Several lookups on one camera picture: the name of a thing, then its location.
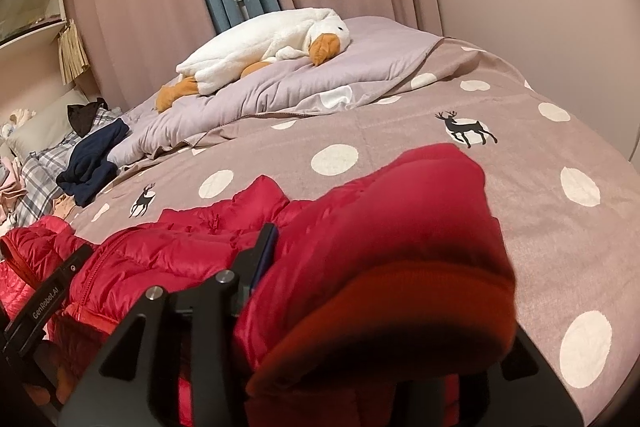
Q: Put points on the polka dot bed sheet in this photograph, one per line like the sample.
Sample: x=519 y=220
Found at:
x=525 y=167

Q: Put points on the lilac quilt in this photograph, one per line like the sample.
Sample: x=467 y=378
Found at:
x=310 y=77

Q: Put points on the beige pleated cloth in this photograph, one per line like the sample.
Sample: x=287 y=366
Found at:
x=74 y=54

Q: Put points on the navy blue garment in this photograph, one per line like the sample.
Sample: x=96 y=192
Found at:
x=92 y=162

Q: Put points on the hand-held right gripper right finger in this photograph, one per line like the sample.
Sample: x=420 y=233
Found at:
x=542 y=382

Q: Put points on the white goose plush toy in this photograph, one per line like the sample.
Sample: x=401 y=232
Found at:
x=260 y=42

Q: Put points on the plaid pillow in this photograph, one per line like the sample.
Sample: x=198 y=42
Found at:
x=42 y=172

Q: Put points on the red puffer jacket orange lining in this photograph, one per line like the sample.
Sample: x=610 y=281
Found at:
x=30 y=257

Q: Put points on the black garment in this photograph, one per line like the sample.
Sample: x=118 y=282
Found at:
x=85 y=117

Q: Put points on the peach garment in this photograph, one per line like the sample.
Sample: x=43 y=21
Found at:
x=67 y=207

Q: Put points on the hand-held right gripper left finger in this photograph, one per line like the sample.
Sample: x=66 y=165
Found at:
x=150 y=347

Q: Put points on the pink garment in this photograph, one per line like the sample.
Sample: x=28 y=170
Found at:
x=12 y=192

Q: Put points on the grey pillow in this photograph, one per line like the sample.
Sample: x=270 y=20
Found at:
x=45 y=127

